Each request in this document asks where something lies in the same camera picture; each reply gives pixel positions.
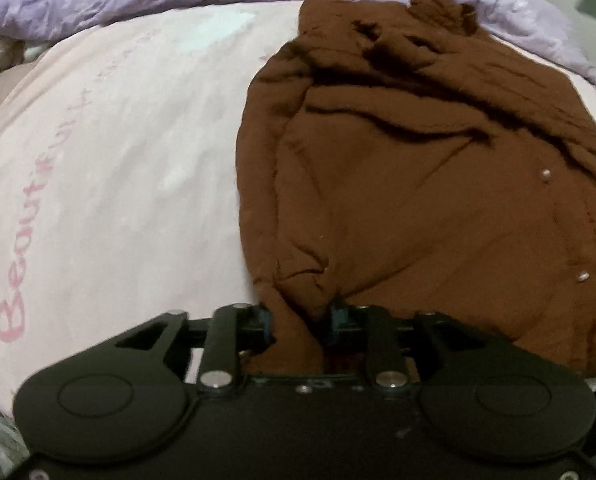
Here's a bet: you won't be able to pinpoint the pink printed bed blanket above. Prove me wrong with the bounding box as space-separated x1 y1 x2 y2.
0 0 596 418

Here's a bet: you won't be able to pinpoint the brown padded jacket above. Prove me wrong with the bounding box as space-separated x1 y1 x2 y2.
236 0 596 376

